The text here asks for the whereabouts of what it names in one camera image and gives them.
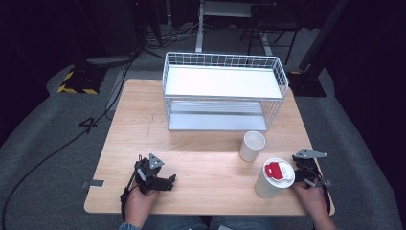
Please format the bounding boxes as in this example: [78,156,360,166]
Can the person's leg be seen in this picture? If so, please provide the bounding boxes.
[209,216,273,230]
[140,215,206,230]

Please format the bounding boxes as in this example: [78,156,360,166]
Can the white cup with red-tab lid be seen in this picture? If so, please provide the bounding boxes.
[254,155,296,200]

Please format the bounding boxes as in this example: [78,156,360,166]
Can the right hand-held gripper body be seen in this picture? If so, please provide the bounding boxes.
[291,148,331,190]

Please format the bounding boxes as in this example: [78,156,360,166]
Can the black stand with square base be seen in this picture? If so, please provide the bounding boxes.
[286,0,350,99]

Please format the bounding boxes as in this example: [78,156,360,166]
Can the person's left leg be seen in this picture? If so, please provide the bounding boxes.
[140,215,206,230]

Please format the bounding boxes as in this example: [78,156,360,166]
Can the grey tape strip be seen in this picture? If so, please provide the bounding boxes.
[80,179,105,190]

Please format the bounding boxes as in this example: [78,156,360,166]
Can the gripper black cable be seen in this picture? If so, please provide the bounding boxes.
[317,173,332,215]
[120,154,144,222]

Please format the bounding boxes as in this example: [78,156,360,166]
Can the person's right hand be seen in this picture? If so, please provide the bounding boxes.
[292,178,329,223]

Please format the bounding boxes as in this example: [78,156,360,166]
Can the black chair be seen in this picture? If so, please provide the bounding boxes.
[238,2,302,66]

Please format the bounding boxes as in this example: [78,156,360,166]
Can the person's right leg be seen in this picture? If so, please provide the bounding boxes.
[209,216,273,230]

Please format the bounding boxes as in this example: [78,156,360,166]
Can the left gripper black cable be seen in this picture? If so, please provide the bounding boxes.
[120,154,144,222]

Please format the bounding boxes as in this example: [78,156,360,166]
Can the white wire two-tier rack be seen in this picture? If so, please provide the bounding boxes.
[162,51,290,132]

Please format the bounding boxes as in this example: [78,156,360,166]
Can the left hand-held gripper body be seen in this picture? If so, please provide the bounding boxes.
[133,152,166,195]

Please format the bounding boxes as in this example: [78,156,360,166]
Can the open white paper cup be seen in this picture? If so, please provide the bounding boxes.
[238,130,266,163]

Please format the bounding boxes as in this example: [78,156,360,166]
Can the yellow-black striped stand base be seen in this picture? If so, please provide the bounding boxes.
[56,64,108,96]

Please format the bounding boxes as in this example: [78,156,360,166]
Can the white desk frame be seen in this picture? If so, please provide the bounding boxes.
[194,0,274,58]

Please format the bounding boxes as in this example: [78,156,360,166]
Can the person's left hand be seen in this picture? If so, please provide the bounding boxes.
[124,184,160,228]

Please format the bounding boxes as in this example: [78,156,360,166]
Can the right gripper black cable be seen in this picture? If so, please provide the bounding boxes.
[317,173,332,215]

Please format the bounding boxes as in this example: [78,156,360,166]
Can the bundle of floor cables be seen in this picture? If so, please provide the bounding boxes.
[142,18,205,60]

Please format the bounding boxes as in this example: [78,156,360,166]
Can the long black floor cable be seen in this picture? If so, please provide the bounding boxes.
[0,56,137,230]

